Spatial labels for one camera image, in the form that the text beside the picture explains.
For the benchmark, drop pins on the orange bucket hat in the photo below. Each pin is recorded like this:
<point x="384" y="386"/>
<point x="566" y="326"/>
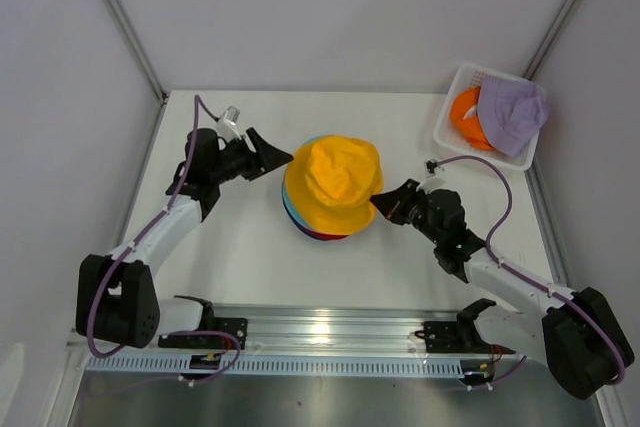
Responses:
<point x="463" y="116"/>

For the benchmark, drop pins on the yellow bucket hat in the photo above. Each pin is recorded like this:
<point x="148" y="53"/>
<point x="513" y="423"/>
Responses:
<point x="330" y="182"/>

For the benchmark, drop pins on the white slotted cable duct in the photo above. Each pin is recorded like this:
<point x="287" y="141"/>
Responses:
<point x="281" y="365"/>

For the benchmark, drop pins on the teal bucket hat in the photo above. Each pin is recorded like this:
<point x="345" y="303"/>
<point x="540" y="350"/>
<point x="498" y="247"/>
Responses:
<point x="290" y="207"/>

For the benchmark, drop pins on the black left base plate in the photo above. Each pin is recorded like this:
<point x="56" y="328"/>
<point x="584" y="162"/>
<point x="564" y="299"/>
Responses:
<point x="213" y="334"/>

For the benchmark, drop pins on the aluminium mounting rail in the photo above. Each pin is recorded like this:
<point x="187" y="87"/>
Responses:
<point x="280" y="331"/>

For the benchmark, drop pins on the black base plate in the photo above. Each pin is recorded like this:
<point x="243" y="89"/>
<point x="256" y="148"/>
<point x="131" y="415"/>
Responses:
<point x="450" y="337"/>
<point x="213" y="334"/>

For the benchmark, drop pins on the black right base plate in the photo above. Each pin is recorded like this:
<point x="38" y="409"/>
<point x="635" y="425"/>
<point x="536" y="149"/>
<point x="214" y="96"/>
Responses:
<point x="450" y="337"/>

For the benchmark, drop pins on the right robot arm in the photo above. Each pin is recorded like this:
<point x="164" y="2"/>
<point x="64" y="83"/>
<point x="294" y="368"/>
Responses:
<point x="575" y="334"/>

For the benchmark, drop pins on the red bucket hat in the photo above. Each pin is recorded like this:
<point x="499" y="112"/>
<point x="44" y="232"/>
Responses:
<point x="322" y="236"/>

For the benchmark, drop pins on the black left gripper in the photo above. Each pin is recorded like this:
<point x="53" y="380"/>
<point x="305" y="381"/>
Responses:
<point x="265" y="155"/>

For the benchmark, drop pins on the white plastic basket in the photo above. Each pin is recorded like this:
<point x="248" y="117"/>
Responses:
<point x="447" y="137"/>

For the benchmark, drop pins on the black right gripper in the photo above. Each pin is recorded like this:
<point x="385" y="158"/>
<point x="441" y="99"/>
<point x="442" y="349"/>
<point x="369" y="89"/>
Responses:
<point x="392" y="204"/>

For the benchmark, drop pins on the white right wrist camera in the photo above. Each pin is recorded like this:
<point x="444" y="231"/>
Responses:
<point x="434" y="176"/>

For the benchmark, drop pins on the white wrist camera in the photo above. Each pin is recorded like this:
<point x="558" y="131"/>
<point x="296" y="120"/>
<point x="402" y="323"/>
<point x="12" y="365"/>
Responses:
<point x="434" y="176"/>
<point x="226" y="125"/>

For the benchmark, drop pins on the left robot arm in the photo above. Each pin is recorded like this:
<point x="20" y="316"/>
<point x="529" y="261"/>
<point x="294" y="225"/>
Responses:
<point x="117" y="300"/>

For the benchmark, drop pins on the blue bucket hat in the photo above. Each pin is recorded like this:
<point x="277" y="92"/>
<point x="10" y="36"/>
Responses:
<point x="308" y="232"/>

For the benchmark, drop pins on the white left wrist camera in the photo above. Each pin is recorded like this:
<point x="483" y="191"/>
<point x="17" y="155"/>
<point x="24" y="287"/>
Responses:
<point x="226" y="125"/>

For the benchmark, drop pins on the lilac bucket hat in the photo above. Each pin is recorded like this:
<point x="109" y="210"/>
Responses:
<point x="511" y="113"/>

